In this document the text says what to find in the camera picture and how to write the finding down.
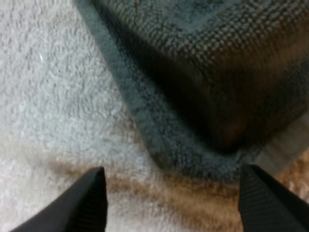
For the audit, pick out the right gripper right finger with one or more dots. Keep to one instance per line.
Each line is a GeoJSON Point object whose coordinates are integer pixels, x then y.
{"type": "Point", "coordinates": [265, 207]}

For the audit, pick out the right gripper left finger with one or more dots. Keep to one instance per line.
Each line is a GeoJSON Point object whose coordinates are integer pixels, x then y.
{"type": "Point", "coordinates": [79, 207]}

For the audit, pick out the grey-green towel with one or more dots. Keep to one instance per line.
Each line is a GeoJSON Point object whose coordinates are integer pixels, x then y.
{"type": "Point", "coordinates": [193, 72]}

